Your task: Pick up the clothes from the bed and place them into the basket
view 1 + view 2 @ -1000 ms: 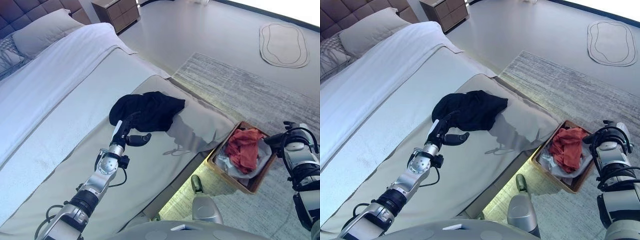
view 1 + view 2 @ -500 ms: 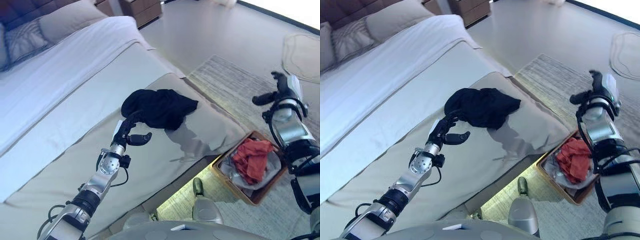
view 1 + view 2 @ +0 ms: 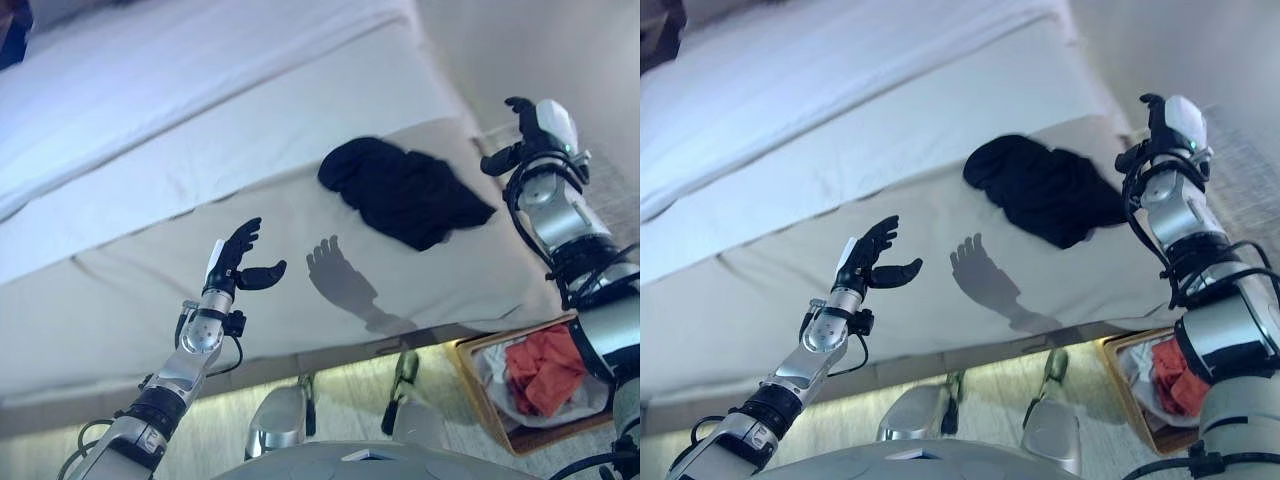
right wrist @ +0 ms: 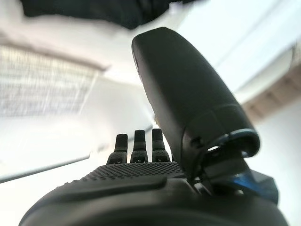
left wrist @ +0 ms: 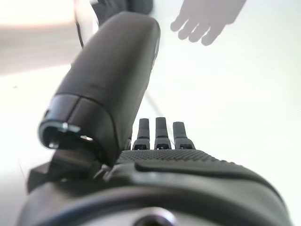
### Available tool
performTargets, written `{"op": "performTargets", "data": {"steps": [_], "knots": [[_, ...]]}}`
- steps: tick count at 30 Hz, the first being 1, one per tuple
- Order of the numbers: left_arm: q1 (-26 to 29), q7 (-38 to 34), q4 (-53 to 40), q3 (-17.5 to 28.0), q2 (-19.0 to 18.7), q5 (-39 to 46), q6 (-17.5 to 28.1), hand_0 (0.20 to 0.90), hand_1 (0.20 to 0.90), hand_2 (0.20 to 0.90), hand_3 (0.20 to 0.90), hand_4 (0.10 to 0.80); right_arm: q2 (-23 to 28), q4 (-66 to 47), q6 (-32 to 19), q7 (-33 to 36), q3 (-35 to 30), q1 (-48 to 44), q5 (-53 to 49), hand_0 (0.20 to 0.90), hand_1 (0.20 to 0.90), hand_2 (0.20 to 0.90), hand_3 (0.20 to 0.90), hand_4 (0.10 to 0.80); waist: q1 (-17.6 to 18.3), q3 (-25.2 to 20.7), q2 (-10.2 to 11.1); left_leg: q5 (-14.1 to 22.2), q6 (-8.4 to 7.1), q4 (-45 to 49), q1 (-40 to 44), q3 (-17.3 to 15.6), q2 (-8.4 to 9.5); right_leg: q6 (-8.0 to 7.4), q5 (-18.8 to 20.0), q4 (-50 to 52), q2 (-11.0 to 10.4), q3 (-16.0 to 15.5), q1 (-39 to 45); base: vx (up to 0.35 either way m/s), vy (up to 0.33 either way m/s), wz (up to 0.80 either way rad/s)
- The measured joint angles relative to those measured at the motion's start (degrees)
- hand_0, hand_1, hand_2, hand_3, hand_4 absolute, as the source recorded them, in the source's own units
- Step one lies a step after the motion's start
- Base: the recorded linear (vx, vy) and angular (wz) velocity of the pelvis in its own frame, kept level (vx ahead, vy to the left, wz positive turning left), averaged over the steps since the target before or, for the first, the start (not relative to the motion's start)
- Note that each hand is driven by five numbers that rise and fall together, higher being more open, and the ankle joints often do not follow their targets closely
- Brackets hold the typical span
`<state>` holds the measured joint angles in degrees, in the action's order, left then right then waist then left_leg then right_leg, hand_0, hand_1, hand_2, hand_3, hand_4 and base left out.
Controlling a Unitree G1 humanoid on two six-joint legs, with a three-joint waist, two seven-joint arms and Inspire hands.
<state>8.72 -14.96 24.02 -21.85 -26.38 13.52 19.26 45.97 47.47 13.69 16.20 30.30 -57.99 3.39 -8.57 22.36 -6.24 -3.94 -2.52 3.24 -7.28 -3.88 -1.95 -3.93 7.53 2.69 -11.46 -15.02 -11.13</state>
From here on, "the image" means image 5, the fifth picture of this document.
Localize bed with beige cover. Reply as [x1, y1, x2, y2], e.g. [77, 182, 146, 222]
[0, 0, 301, 212]

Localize black garment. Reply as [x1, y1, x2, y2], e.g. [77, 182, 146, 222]
[93, 0, 153, 25]

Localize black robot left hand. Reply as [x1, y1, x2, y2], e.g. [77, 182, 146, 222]
[16, 11, 292, 226]

